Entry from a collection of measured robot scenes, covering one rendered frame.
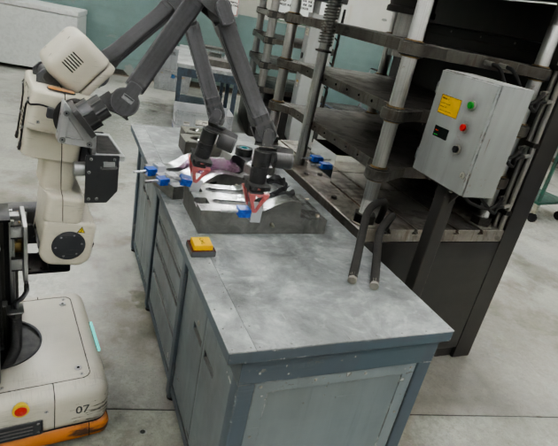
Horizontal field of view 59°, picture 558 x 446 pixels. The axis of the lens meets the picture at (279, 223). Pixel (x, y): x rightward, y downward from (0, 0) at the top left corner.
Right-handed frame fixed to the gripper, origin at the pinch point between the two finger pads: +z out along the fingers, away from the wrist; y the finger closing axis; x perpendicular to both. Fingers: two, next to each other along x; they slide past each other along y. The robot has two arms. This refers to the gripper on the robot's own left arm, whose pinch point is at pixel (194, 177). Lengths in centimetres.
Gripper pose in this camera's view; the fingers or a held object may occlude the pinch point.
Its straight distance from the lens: 186.1
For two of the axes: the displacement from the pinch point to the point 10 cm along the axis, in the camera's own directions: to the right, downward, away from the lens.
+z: -3.7, 8.1, 4.4
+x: -8.7, -1.4, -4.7
